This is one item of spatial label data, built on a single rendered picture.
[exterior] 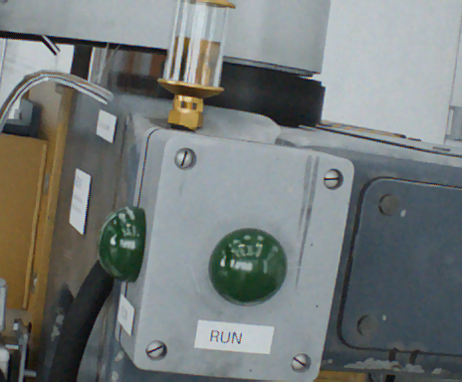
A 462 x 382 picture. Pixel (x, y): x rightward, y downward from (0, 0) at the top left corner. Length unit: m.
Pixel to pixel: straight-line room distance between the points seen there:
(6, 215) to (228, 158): 0.44
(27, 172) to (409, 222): 0.40
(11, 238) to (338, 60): 5.16
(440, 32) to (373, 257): 5.68
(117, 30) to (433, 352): 0.25
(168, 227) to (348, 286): 0.11
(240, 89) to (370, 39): 5.44
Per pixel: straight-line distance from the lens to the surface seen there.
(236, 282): 0.45
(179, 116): 0.53
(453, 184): 0.55
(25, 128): 0.97
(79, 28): 0.69
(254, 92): 0.62
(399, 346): 0.55
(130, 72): 1.00
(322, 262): 0.47
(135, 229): 0.46
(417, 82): 6.15
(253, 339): 0.47
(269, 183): 0.46
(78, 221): 0.63
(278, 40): 0.63
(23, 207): 0.88
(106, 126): 0.58
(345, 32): 6.01
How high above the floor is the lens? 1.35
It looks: 3 degrees down
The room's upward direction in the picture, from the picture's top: 9 degrees clockwise
